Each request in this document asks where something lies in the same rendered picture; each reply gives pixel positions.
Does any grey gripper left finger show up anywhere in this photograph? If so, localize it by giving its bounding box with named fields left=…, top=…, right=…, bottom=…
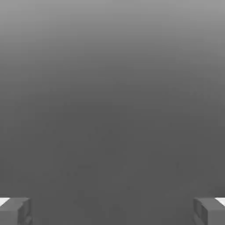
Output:
left=0, top=197, right=33, bottom=225

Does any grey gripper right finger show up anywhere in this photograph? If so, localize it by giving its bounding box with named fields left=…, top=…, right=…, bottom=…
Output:
left=192, top=197, right=225, bottom=225

